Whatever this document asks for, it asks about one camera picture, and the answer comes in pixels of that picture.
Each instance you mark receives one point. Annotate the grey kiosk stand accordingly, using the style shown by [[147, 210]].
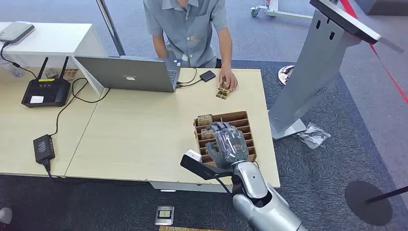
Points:
[[310, 73]]

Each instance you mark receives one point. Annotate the red barrier tape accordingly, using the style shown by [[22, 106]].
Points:
[[376, 51]]

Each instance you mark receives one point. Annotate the brown slotted card holder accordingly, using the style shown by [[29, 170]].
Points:
[[241, 122]]

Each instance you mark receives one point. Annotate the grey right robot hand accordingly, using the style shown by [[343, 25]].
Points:
[[231, 145]]

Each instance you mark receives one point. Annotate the person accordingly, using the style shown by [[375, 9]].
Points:
[[190, 32]]

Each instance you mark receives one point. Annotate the grey floor socket box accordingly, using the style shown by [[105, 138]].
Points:
[[164, 215]]

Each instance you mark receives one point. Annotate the black wifi router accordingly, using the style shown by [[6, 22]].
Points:
[[46, 91]]

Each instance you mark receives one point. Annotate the white side cabinet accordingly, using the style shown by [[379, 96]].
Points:
[[51, 43]]

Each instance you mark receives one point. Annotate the grey flat device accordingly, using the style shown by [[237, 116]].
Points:
[[15, 32]]

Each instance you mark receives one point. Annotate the patterned card in holder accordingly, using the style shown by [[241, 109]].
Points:
[[204, 120], [207, 134]]

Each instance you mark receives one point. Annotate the stack of patterned cards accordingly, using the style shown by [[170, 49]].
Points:
[[223, 91]]

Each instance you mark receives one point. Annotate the black round stanchion base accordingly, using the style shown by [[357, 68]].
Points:
[[368, 203]]

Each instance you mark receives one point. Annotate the crumpled clear plastic bag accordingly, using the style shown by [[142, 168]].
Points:
[[313, 136]]

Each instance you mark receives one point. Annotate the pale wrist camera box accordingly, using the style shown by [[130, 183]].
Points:
[[199, 163]]

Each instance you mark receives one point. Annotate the chrome round stanchion base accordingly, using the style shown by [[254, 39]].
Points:
[[284, 75]]

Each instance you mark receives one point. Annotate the small black external drive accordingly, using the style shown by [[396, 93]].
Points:
[[207, 76]]

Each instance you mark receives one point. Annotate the dark slanted metal pole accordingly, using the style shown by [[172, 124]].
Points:
[[110, 27]]

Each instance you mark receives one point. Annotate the person's left hand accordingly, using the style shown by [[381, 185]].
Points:
[[228, 79]]

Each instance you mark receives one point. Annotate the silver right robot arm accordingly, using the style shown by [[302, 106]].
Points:
[[260, 197]]

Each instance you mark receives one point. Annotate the black power adapter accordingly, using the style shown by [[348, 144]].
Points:
[[43, 149]]

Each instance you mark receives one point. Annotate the grey laptop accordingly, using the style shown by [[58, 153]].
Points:
[[134, 74]]

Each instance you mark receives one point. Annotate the white wheeled cart base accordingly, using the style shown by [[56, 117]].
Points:
[[277, 9]]

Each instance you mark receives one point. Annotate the black kiosk screen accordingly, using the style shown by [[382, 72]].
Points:
[[345, 19]]

